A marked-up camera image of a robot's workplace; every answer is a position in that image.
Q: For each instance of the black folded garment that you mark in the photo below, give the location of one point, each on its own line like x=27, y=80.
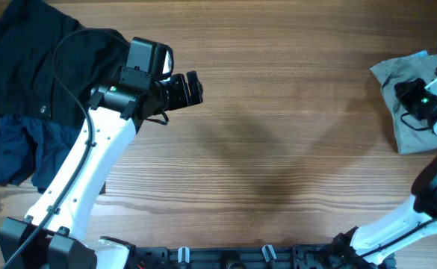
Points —
x=49, y=62

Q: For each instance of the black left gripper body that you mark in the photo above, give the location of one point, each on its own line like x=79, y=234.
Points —
x=176, y=95

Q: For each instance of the navy blue garment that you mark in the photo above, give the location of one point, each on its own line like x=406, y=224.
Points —
x=33, y=148

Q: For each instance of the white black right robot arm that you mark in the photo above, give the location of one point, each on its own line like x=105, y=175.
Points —
x=370, y=245

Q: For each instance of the khaki cargo shorts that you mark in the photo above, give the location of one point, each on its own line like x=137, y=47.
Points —
x=410, y=134

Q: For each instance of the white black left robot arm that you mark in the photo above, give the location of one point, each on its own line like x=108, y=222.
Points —
x=51, y=233

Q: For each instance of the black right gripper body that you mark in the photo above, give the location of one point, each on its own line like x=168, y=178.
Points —
x=418, y=99

